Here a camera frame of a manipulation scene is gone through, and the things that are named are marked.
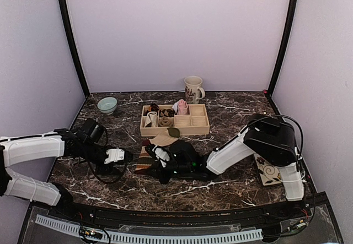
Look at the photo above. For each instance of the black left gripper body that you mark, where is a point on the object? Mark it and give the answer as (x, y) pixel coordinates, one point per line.
(106, 169)

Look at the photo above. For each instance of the black left frame post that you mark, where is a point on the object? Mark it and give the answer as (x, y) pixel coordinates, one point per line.
(72, 47)

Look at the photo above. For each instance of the floral pattern coaster tile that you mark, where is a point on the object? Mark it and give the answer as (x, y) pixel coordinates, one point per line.
(269, 174)

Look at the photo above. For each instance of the wooden compartment organizer box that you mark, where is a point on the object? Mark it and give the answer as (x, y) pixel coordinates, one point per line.
(195, 123)

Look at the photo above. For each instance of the white ribbed rolled sock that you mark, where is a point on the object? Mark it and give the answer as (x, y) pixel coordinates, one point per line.
(151, 119)

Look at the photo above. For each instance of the light blue ceramic bowl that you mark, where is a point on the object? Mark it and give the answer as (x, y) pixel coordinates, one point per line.
(107, 105)

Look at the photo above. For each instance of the beige striped cuff sock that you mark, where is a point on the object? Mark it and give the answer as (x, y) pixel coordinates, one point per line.
(163, 139)

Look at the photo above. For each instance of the pink patterned long sock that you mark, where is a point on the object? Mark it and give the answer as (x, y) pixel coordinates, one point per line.
(181, 107)

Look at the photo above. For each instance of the black right frame post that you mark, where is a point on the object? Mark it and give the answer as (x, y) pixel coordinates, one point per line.
(283, 47)

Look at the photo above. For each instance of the black frame post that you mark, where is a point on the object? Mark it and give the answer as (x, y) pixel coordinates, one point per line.
(72, 47)
(283, 47)

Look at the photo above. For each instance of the dark argyle rolled sock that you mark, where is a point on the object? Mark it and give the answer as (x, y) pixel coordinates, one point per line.
(166, 113)

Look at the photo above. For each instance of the coral pattern ceramic mug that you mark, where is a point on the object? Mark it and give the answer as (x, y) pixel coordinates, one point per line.
(194, 91)

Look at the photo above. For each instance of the white slotted cable duct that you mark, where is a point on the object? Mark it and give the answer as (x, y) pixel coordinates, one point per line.
(138, 234)

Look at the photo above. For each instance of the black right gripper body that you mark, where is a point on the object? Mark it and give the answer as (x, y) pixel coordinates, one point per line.
(185, 169)

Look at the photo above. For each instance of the black front table rail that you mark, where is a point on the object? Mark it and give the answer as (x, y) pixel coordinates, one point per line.
(265, 215)

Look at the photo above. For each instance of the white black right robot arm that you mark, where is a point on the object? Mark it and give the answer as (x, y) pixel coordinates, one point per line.
(267, 136)

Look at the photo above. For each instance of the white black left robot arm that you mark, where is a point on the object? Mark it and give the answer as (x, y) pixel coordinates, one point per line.
(82, 142)

